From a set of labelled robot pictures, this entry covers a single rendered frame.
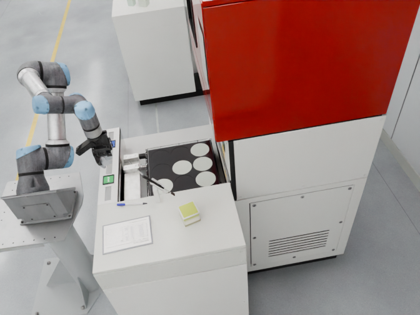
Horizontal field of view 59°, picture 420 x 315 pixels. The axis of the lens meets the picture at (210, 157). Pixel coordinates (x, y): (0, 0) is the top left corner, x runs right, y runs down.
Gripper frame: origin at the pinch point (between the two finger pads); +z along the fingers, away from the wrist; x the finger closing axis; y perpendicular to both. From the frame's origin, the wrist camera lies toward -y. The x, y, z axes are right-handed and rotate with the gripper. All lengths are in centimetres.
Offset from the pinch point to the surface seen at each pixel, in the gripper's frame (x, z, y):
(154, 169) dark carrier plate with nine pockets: 8.8, 16.1, 21.9
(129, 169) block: 10.6, 15.5, 8.9
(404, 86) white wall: 86, 48, 204
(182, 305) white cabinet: -49, 52, 27
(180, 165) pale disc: 8.0, 16.0, 35.6
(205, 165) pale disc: 5, 16, 48
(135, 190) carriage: -2.1, 18.0, 11.7
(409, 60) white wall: 89, 29, 204
